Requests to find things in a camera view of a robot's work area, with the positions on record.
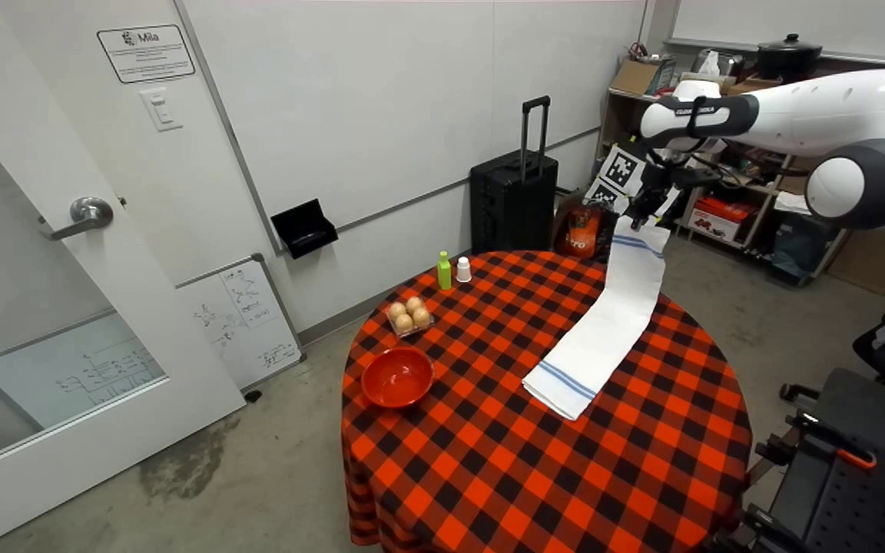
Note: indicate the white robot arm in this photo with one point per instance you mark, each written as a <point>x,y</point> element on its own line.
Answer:
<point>838,117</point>

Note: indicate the orange black checkered tablecloth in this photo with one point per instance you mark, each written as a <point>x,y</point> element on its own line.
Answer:
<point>657,462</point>

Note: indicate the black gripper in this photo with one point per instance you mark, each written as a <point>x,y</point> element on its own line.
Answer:
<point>657,185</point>

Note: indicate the black perforated mounting board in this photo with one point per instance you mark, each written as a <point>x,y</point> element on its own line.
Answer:
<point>833,470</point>

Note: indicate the black wall holder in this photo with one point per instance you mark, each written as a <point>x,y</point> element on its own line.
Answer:
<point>306,229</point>

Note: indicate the orange black bag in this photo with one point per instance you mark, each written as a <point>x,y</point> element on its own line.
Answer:
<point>583,232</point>

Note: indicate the marker tag board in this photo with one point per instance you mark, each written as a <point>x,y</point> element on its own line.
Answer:
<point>615,181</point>

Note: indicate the green bottle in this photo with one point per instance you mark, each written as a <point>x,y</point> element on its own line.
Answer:
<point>445,272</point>

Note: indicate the black suitcase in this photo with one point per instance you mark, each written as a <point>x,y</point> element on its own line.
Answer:
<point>510,202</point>

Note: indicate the red bowl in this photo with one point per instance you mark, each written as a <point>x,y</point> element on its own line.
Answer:
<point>399,379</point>

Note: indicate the small whiteboard on floor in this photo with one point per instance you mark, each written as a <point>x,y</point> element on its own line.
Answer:
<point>245,319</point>

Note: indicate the white salt shaker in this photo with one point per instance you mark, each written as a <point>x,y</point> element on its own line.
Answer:
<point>462,272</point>

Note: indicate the silver door handle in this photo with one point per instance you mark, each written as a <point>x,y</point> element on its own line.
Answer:
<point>86,213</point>

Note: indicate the wall sign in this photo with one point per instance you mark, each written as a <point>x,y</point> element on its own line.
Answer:
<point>147,54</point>

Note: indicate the white door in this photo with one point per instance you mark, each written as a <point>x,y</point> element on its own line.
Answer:
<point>100,357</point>

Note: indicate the white towel with blue stripes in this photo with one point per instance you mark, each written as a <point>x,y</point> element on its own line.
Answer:
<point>590,351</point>

